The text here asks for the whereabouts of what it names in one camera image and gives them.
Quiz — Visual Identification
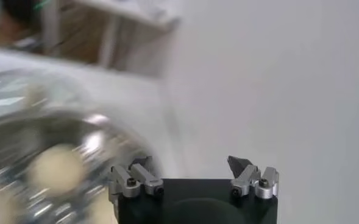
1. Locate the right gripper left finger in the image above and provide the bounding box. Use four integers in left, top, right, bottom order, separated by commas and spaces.
107, 155, 165, 203

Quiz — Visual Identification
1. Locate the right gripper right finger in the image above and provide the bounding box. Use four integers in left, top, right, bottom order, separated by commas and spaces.
227, 155, 280, 200

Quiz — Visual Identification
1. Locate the round glass pot lid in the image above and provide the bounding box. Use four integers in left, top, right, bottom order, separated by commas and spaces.
0, 68, 87, 123

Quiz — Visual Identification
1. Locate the stainless steel steamer basket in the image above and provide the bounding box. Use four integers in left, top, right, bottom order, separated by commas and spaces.
0, 109, 165, 224

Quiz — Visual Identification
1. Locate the white side desk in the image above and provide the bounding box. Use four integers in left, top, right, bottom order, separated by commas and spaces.
38, 0, 182, 80

